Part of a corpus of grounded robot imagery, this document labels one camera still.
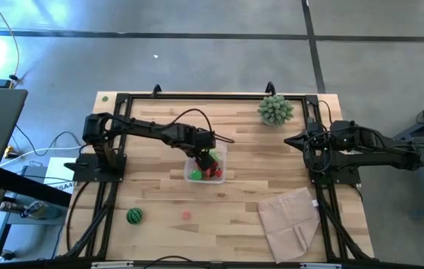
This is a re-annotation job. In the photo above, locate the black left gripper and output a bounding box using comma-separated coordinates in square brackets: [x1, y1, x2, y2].
[185, 126, 220, 173]

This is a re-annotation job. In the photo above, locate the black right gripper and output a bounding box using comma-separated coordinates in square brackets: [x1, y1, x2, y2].
[284, 121, 342, 150]

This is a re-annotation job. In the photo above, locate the clear plastic tupperware container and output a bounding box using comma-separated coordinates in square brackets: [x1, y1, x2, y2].
[183, 140, 228, 185]

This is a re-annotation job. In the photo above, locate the green striped toy watermelon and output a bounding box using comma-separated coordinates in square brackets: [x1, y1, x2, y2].
[125, 207, 144, 226]

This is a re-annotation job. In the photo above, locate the potted artificial green plant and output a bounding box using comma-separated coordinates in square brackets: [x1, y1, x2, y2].
[257, 93, 296, 128]

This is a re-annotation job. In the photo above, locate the beige folded cloth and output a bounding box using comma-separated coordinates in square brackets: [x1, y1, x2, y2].
[257, 186, 322, 265]

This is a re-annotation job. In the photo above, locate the workbench with blue legs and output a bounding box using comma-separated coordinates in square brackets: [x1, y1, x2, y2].
[384, 93, 424, 220]

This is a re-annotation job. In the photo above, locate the white paper label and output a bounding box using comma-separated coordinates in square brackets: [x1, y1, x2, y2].
[43, 156, 77, 195]

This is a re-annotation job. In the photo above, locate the silver tool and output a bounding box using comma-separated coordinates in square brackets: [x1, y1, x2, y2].
[0, 200, 51, 221]

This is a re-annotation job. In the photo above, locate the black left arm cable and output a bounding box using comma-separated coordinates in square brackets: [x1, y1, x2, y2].
[158, 108, 236, 145]

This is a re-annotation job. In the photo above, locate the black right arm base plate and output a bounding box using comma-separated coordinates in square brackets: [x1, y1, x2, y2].
[308, 155, 363, 185]

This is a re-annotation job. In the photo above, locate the black aluminium table frame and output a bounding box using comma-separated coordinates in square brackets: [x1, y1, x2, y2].
[60, 90, 376, 265]

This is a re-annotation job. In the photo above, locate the black camera cable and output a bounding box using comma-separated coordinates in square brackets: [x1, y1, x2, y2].
[143, 255, 208, 269]

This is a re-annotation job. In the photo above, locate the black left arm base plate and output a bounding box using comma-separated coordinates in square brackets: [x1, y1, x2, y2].
[63, 154, 128, 184]

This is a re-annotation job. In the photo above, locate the white metal bracket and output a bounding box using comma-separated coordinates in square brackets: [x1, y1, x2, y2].
[90, 261, 135, 269]
[300, 262, 343, 269]

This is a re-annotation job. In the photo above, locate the white cable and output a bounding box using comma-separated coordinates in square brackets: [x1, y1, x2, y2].
[0, 144, 86, 168]

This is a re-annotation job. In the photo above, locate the yellow hanging cable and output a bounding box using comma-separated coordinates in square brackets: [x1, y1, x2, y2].
[0, 0, 21, 81]

